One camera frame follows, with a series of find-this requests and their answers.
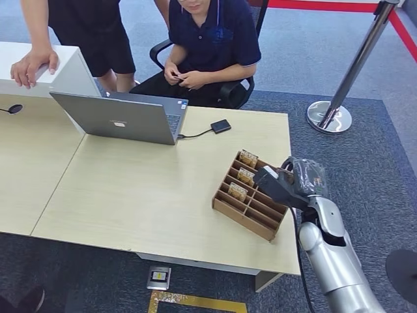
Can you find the standing person's right hand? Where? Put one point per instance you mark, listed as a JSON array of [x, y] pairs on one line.
[[34, 65]]

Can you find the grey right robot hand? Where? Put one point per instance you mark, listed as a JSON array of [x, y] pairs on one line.
[[308, 177]]

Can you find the seated person's left hand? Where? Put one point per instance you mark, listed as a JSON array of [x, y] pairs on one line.
[[192, 80]]

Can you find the seated person's right hand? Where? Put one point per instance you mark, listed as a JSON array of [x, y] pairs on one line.
[[171, 71]]

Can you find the brown wooden card holder tray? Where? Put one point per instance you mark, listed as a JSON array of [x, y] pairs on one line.
[[247, 216]]

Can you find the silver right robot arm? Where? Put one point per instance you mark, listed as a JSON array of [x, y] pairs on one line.
[[335, 259]]

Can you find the seated person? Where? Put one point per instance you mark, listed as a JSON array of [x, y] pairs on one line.
[[212, 39]]

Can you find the patterned brown card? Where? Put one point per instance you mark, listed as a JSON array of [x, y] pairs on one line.
[[237, 192], [248, 159], [246, 177]]

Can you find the standing person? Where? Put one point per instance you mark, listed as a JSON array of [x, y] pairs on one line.
[[94, 34]]

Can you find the white cabinet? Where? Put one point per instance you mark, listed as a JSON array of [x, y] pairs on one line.
[[70, 73]]

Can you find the black office chair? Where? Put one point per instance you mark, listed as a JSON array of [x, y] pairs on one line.
[[235, 95]]

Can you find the black external drive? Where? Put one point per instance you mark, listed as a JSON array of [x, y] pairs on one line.
[[221, 126]]

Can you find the grey laptop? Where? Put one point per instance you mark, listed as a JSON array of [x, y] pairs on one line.
[[117, 121]]

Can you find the black round disc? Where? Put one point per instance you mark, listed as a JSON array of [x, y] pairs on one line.
[[403, 276]]

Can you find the red barrier belt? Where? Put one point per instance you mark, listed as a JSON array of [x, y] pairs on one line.
[[326, 6]]

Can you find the metal floor socket box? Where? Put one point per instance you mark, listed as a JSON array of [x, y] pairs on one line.
[[158, 277]]

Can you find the black shoe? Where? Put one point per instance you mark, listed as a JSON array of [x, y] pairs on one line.
[[31, 300]]

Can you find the dark wrist camera box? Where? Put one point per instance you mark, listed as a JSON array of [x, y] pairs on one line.
[[277, 188]]

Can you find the white desk support frame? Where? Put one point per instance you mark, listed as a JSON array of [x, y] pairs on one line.
[[267, 281]]

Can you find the chrome stanchion post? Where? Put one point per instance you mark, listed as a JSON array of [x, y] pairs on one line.
[[355, 65]]

